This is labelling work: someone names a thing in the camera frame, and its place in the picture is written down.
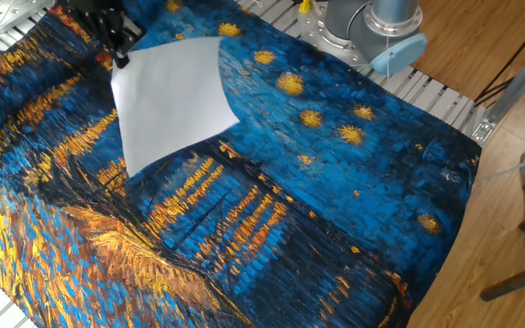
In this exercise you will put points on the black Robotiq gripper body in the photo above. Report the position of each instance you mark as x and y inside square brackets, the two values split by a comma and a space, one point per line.
[96, 5]

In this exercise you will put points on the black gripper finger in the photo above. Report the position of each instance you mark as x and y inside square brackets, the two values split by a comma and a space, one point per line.
[128, 34]
[105, 34]

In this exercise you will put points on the white square cloth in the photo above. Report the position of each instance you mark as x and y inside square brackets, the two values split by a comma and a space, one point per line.
[171, 100]

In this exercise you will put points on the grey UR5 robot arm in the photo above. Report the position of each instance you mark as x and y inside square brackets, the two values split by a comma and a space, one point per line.
[358, 27]

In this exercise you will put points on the small yellow plastic item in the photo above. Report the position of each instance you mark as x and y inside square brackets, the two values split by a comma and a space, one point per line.
[305, 6]

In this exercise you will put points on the starry night painting tablecloth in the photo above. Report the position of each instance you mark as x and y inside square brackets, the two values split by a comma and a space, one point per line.
[335, 182]

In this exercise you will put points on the dark wooden stand legs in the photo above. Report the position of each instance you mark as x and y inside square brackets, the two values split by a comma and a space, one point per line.
[513, 282]

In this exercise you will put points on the aluminium frame beam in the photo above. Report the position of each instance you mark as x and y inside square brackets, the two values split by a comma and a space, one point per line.
[517, 82]

